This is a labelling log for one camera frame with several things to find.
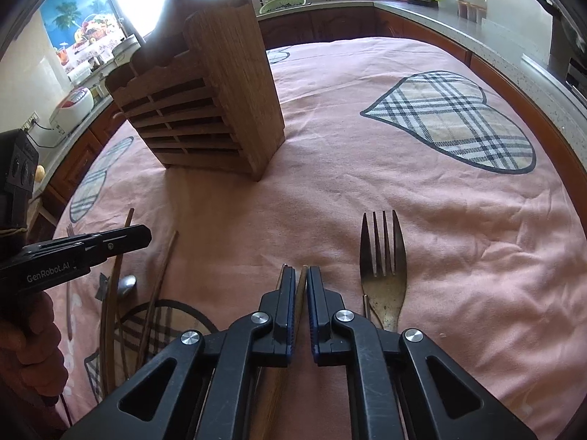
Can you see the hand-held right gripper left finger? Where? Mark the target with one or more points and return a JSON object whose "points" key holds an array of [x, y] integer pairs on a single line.
{"points": [[289, 311]]}

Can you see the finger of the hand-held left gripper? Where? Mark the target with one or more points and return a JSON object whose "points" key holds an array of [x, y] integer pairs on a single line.
{"points": [[124, 240]]}

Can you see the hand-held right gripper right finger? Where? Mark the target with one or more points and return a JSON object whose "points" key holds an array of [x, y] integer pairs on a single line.
{"points": [[313, 311]]}

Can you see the metal spoon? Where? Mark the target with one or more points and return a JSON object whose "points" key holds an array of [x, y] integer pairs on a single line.
{"points": [[126, 284]]}

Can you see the wooden utensil holder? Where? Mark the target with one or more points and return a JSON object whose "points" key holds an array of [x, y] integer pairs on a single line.
{"points": [[238, 91]]}

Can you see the person's left hand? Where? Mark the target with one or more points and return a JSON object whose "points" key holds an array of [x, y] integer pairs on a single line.
{"points": [[36, 343]]}

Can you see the small metal fork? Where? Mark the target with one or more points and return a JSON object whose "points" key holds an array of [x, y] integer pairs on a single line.
{"points": [[69, 231]]}

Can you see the pink tablecloth with plaid hearts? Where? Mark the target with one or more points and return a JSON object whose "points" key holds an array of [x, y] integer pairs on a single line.
{"points": [[412, 238]]}

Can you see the white and red rice cooker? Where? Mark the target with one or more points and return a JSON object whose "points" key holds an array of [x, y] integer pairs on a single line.
{"points": [[75, 110]]}

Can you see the white slow cooker pot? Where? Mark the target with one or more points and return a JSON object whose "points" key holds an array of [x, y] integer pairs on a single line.
{"points": [[124, 48]]}

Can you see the green colander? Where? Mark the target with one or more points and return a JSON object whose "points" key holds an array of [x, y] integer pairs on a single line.
{"points": [[282, 3]]}

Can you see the row of spice jars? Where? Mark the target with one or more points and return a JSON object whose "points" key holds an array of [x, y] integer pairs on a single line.
{"points": [[472, 9]]}

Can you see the wall power outlet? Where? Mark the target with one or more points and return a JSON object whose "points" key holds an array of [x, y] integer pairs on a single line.
{"points": [[28, 122]]}

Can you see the tropical fruit wall poster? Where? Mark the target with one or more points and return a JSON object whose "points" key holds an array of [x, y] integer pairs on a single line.
{"points": [[73, 23]]}

